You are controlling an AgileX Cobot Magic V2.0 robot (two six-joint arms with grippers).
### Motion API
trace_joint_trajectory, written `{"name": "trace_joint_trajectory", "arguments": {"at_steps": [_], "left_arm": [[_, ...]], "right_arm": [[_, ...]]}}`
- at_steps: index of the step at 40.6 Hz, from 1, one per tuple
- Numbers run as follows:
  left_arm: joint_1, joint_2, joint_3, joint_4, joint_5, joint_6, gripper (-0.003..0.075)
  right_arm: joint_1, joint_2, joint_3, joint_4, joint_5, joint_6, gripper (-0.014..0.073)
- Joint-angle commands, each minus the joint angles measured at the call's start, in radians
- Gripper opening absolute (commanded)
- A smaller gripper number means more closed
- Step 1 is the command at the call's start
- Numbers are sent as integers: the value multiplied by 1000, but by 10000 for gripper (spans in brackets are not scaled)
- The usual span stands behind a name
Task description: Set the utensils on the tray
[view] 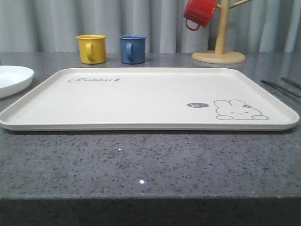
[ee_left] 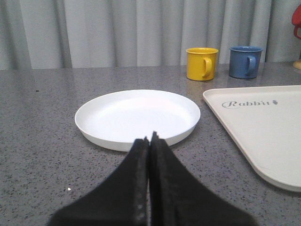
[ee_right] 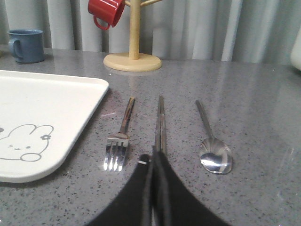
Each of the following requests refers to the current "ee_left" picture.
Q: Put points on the grey curtain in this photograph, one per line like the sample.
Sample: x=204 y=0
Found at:
x=45 y=34

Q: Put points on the wooden mug tree stand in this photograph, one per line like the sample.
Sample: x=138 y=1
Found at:
x=297 y=64

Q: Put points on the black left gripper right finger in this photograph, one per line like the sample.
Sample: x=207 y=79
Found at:
x=179 y=199

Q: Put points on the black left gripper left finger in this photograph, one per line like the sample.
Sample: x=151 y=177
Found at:
x=120 y=200

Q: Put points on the red mug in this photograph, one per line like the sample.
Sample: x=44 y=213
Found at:
x=296 y=21

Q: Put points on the cream rabbit tray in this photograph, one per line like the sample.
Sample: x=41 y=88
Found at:
x=265 y=123

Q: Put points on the white round plate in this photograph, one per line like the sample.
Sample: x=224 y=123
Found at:
x=115 y=120

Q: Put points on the yellow mug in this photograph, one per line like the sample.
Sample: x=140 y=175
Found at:
x=201 y=63

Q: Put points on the blue mug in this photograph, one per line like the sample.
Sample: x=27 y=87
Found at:
x=244 y=61

